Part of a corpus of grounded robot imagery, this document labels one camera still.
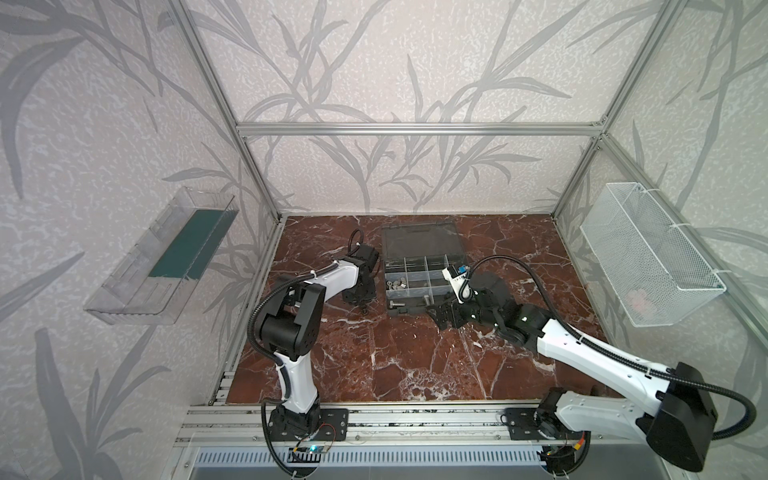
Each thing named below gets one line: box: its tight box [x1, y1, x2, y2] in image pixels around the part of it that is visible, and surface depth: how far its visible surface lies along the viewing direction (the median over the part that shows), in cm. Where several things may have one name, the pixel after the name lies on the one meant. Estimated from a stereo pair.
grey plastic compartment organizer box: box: [381, 222, 466, 315], surface depth 104 cm
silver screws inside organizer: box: [385, 277, 407, 290], surface depth 98 cm
